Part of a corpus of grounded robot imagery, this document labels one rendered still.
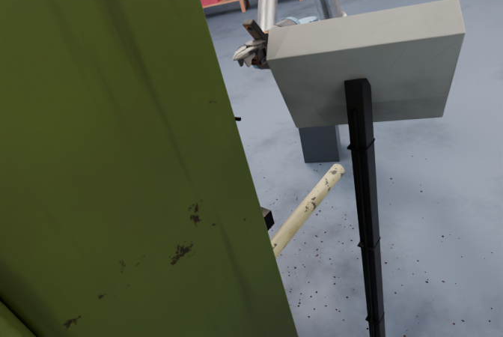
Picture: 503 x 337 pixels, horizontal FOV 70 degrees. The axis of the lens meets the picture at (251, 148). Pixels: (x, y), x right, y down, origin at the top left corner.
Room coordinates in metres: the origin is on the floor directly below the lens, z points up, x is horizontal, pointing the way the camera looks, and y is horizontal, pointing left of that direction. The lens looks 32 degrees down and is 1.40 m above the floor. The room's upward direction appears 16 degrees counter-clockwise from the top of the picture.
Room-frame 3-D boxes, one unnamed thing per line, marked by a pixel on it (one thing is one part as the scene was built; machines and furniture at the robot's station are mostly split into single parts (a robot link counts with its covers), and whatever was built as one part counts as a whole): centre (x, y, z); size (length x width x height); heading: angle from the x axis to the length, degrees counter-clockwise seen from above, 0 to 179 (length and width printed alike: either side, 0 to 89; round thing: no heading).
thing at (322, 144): (1.96, -0.45, 0.30); 0.22 x 0.22 x 0.60; 68
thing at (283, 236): (0.82, -0.11, 0.62); 0.44 x 0.05 x 0.05; 133
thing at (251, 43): (1.35, -0.14, 0.97); 0.12 x 0.08 x 0.09; 133
